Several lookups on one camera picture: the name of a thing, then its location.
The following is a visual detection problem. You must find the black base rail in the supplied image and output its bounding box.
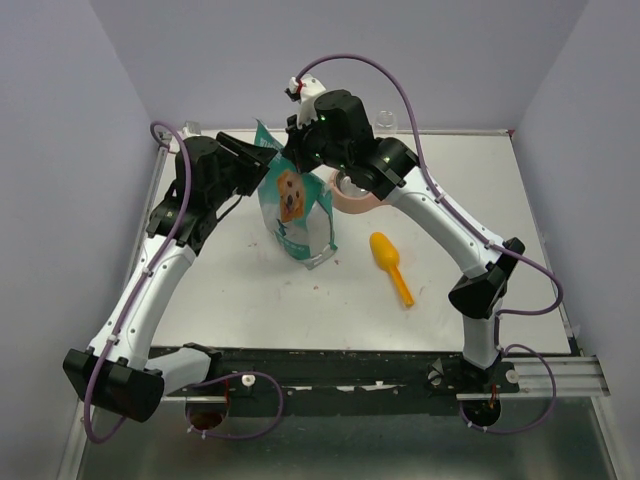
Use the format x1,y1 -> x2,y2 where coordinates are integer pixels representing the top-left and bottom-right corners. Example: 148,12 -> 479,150
175,348 -> 519,417

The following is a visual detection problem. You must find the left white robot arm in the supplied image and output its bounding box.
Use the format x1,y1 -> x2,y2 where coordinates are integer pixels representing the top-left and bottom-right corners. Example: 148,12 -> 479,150
63,132 -> 278,422

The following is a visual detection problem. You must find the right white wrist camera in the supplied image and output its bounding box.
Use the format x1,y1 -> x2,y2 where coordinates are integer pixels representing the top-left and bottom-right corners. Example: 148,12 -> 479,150
285,74 -> 327,129

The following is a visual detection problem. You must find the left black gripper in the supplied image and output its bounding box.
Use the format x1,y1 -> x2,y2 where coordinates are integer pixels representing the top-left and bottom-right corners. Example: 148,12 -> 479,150
208,131 -> 278,208

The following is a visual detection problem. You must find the yellow plastic scoop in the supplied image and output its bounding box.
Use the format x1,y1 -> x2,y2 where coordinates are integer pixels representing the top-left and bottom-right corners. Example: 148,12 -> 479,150
369,232 -> 415,308

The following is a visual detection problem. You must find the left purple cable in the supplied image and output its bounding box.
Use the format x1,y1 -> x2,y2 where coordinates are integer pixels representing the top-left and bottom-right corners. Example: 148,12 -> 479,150
82,120 -> 284,445

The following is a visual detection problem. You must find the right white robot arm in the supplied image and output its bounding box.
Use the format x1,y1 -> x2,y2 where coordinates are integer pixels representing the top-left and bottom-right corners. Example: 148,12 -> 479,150
283,84 -> 524,392

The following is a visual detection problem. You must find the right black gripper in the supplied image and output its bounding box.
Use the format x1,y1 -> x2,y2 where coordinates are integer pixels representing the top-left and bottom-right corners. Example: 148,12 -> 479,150
281,110 -> 350,175

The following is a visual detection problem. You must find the pink double pet bowl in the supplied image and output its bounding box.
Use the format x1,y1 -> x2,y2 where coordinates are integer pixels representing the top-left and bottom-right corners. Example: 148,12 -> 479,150
328,171 -> 386,215

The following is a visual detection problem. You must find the teal dog food bag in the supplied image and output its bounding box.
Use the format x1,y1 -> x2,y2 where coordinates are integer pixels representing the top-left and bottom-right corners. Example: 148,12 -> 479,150
253,117 -> 339,272

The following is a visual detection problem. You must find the clear water bottle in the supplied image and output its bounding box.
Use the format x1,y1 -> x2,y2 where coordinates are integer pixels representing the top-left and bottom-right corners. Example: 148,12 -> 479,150
374,110 -> 398,135

